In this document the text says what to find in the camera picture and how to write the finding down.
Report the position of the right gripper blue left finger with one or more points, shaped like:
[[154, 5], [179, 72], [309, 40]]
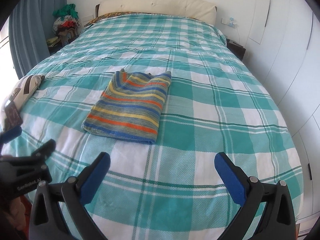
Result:
[[47, 220]]

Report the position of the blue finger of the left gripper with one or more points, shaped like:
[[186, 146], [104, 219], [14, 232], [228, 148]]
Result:
[[10, 134], [46, 150]]

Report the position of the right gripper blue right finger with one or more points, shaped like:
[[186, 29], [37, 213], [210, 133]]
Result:
[[277, 220]]

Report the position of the striped knit sweater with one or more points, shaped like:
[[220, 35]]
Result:
[[130, 107]]

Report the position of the pile of clothes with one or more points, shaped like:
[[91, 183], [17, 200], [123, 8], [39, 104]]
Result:
[[65, 26]]

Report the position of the black smartphone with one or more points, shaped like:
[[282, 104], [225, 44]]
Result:
[[12, 117]]

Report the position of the orange fleece garment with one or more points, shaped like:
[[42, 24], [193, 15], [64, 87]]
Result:
[[15, 218]]

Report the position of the chevron patterned pillow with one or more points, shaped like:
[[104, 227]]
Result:
[[22, 92]]

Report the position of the dark nightstand left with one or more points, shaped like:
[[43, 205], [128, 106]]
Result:
[[59, 46]]

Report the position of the dark nightstand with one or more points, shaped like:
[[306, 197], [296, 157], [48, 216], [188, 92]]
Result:
[[59, 46], [237, 49]]

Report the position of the blue curtain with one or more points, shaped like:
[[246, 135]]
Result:
[[30, 25]]

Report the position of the teal plaid bedspread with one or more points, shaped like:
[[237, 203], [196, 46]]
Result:
[[168, 190]]

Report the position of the white wardrobe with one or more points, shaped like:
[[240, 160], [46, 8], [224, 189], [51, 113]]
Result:
[[283, 54]]

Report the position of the dark nightstand right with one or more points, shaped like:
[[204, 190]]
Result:
[[237, 49]]

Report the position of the cream padded headboard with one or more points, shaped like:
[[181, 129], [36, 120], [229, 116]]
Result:
[[198, 9]]

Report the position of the wall socket with charger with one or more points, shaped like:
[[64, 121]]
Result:
[[229, 22]]

